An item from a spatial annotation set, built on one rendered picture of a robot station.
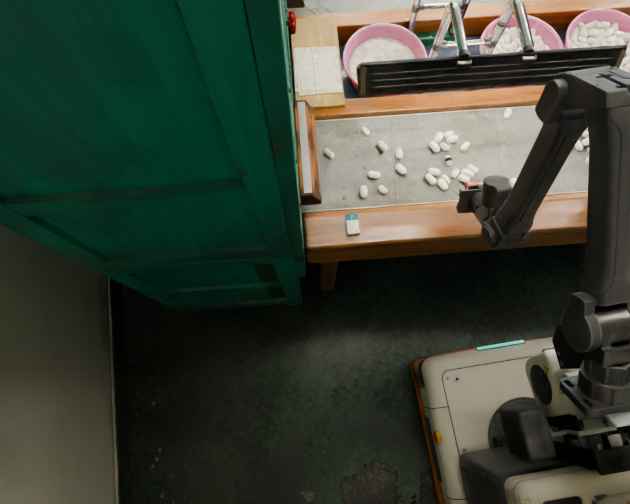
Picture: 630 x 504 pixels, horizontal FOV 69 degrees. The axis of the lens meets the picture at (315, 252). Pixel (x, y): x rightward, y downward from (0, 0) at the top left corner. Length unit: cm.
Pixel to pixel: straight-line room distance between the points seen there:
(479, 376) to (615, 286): 104
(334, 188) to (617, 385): 86
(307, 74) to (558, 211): 85
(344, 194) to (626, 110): 80
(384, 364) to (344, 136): 101
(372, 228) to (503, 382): 83
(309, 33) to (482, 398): 139
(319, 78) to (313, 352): 111
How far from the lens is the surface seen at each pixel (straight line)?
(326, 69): 154
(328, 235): 130
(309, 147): 130
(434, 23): 173
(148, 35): 51
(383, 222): 132
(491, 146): 153
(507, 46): 175
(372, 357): 202
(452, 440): 180
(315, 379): 200
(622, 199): 82
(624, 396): 92
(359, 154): 143
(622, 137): 80
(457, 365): 180
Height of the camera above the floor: 200
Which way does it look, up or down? 75 degrees down
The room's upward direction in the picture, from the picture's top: 1 degrees counter-clockwise
